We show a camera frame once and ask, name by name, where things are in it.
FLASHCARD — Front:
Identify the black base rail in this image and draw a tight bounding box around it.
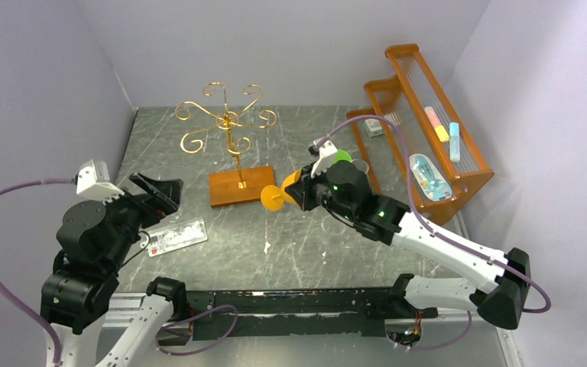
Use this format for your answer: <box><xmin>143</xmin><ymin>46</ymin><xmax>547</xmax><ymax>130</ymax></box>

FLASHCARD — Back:
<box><xmin>186</xmin><ymin>287</ymin><xmax>438</xmax><ymax>341</ymax></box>

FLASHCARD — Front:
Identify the flat blister pack on table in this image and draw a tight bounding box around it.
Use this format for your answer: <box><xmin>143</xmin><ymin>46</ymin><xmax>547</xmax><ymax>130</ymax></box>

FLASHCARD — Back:
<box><xmin>141</xmin><ymin>218</ymin><xmax>208</xmax><ymax>257</ymax></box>

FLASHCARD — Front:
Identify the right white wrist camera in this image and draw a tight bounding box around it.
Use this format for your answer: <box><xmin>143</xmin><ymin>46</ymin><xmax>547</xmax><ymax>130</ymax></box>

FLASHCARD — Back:
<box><xmin>310</xmin><ymin>140</ymin><xmax>338</xmax><ymax>178</ymax></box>

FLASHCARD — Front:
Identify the pink yellow highlighter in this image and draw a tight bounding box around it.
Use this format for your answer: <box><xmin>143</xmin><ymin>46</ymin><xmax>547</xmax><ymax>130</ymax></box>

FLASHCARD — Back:
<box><xmin>423</xmin><ymin>106</ymin><xmax>449</xmax><ymax>143</ymax></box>

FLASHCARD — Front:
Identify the gold wire glass rack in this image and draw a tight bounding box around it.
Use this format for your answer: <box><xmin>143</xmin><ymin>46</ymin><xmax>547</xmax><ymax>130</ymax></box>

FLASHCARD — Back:
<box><xmin>174</xmin><ymin>82</ymin><xmax>278</xmax><ymax>209</ymax></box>

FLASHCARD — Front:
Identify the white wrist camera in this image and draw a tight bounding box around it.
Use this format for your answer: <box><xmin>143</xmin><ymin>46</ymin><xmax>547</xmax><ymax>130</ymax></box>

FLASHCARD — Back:
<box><xmin>310</xmin><ymin>140</ymin><xmax>338</xmax><ymax>178</ymax></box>
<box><xmin>76</xmin><ymin>160</ymin><xmax>125</xmax><ymax>203</ymax></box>

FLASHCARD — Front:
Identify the orange wooden shelf rack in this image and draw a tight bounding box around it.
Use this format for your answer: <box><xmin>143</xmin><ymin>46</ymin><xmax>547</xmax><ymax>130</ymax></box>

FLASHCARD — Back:
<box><xmin>347</xmin><ymin>44</ymin><xmax>494</xmax><ymax>226</ymax></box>

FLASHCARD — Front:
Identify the small white box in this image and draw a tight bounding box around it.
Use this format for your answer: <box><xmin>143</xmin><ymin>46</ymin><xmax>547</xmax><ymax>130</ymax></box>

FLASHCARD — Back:
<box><xmin>364</xmin><ymin>119</ymin><xmax>384</xmax><ymax>138</ymax></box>

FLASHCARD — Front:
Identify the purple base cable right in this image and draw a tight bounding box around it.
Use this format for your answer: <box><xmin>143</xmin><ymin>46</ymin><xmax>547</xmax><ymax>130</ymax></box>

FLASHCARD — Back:
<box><xmin>392</xmin><ymin>310</ymin><xmax>473</xmax><ymax>352</ymax></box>

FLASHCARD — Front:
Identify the green plastic wine glass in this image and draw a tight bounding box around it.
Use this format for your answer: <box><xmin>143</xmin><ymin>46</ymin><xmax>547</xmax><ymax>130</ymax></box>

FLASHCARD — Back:
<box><xmin>333</xmin><ymin>149</ymin><xmax>353</xmax><ymax>163</ymax></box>

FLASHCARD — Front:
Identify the light blue highlighter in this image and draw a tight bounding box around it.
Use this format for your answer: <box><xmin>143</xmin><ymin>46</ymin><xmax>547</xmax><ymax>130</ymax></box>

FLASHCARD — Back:
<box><xmin>449</xmin><ymin>122</ymin><xmax>461</xmax><ymax>163</ymax></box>

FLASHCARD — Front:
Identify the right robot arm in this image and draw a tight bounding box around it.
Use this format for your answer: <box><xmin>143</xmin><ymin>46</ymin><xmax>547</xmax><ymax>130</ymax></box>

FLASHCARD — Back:
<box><xmin>283</xmin><ymin>161</ymin><xmax>530</xmax><ymax>330</ymax></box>

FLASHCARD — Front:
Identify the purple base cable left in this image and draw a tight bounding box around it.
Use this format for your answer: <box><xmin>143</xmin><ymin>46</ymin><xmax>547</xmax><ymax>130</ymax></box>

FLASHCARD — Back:
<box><xmin>154</xmin><ymin>304</ymin><xmax>240</xmax><ymax>357</ymax></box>

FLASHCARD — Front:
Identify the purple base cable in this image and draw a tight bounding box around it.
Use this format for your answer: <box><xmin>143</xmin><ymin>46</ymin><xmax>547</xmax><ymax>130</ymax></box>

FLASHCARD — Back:
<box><xmin>392</xmin><ymin>310</ymin><xmax>473</xmax><ymax>352</ymax></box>
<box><xmin>154</xmin><ymin>304</ymin><xmax>240</xmax><ymax>357</ymax></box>

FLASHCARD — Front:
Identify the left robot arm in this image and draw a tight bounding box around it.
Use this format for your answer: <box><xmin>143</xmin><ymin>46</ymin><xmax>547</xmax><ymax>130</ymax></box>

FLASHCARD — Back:
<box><xmin>40</xmin><ymin>165</ymin><xmax>191</xmax><ymax>366</ymax></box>

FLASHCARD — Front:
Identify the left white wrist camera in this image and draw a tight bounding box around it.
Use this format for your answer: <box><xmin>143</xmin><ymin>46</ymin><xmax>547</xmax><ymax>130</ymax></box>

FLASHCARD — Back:
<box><xmin>76</xmin><ymin>160</ymin><xmax>125</xmax><ymax>203</ymax></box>

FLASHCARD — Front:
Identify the orange plastic wine glass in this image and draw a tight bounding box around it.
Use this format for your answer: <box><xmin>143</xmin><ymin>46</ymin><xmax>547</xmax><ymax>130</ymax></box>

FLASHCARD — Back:
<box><xmin>260</xmin><ymin>170</ymin><xmax>301</xmax><ymax>212</ymax></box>

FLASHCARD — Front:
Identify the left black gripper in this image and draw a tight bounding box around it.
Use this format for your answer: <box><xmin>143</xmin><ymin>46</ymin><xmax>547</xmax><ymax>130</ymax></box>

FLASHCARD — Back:
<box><xmin>96</xmin><ymin>170</ymin><xmax>184</xmax><ymax>269</ymax></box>

